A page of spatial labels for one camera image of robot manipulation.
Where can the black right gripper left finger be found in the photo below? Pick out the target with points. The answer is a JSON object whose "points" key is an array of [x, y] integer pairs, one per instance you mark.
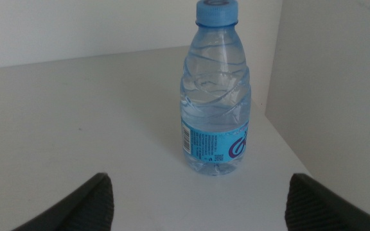
{"points": [[88, 208]]}

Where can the clear water bottle blue cap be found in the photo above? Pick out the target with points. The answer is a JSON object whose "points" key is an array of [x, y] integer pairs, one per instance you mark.
{"points": [[215, 96]]}

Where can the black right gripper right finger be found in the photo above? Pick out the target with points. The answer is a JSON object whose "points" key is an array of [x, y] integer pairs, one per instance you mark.
{"points": [[313, 208]]}

